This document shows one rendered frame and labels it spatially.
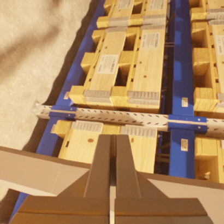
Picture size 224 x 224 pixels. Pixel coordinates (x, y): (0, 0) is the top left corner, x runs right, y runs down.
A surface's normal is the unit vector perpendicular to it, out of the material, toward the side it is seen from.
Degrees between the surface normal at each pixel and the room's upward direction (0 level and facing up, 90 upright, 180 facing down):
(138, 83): 90
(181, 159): 90
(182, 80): 90
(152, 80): 90
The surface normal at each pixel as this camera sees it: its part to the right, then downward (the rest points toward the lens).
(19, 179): -0.21, -0.48
